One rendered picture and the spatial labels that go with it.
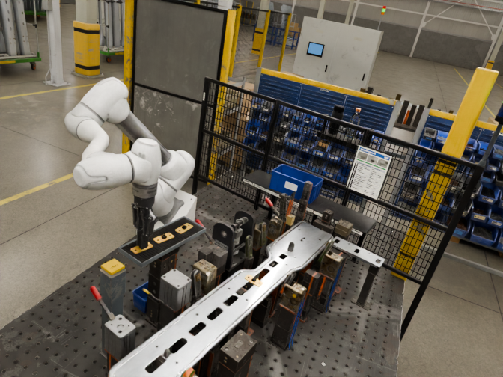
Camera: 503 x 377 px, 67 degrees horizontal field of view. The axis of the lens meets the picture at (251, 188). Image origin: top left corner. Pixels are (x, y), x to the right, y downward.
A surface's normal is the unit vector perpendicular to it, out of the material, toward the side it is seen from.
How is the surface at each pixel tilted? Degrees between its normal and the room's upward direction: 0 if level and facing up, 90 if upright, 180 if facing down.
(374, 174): 90
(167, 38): 90
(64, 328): 0
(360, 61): 90
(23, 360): 0
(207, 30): 89
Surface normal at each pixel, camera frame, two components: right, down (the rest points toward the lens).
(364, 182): -0.56, 0.28
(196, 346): 0.17, -0.88
